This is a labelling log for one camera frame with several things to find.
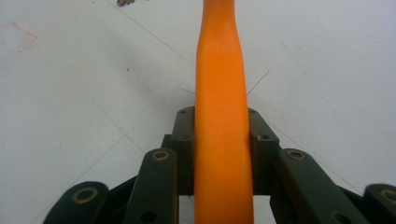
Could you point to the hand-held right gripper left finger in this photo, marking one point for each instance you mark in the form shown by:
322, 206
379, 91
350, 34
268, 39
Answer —
185, 140

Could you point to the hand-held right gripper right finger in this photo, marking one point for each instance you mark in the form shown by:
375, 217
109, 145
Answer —
261, 146

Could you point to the pile of reddish brown crumbs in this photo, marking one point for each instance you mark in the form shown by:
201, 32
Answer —
125, 2

